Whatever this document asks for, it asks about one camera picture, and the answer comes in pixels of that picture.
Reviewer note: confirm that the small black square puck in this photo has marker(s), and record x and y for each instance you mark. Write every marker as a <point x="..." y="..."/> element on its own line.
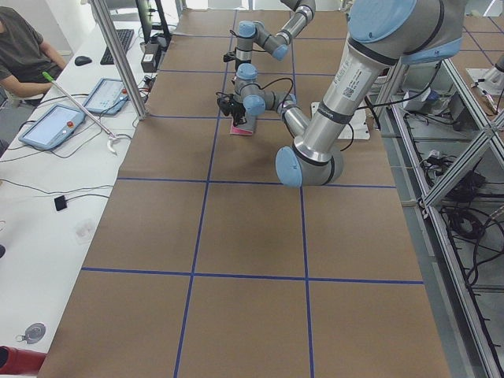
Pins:
<point x="60" y="203"/>

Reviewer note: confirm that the red bottle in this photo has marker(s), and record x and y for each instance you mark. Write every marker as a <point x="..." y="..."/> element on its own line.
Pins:
<point x="21" y="362"/>

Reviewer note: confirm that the aluminium frame cage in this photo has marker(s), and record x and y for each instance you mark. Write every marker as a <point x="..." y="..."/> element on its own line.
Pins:
<point x="443" y="126"/>

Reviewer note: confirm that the black monitor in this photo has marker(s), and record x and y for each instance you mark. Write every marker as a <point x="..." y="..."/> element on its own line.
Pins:
<point x="145" y="12"/>

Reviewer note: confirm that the black box with label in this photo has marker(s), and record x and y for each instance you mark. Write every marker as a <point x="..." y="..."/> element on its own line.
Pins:
<point x="151" y="57"/>

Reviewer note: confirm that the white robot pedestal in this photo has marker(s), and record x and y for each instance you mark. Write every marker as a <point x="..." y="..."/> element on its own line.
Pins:
<point x="357" y="129"/>

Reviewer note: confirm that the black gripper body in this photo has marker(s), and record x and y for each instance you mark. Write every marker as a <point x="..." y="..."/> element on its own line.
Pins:
<point x="237" y="64"/>
<point x="238" y="113"/>

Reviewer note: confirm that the reacher grabber stick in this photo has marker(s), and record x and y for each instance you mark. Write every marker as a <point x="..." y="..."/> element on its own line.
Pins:
<point x="93" y="118"/>

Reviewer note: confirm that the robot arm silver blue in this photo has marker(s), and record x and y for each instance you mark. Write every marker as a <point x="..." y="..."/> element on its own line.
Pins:
<point x="380" y="34"/>
<point x="251" y="33"/>

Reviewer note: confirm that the aluminium frame post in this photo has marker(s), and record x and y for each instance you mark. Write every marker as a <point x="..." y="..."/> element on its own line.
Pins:
<point x="111" y="38"/>

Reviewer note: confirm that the far teach pendant tablet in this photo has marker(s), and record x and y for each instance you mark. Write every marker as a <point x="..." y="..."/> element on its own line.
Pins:
<point x="107" y="97"/>

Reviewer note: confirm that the pink towel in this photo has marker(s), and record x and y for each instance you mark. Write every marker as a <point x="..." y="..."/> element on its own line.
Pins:
<point x="246" y="129"/>

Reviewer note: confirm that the near teach pendant tablet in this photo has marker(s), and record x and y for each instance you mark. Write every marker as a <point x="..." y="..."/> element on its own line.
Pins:
<point x="55" y="126"/>

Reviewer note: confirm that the person in grey shirt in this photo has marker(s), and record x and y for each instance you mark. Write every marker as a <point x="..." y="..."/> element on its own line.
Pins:
<point x="25" y="56"/>

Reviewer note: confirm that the teach pendant tablet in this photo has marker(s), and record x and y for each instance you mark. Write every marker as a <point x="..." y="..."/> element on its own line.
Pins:
<point x="55" y="126"/>
<point x="107" y="97"/>

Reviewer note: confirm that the black computer mouse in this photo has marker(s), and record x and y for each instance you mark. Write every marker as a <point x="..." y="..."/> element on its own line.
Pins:
<point x="82" y="60"/>

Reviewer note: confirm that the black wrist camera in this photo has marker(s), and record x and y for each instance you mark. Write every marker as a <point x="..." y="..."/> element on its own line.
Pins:
<point x="226" y="103"/>

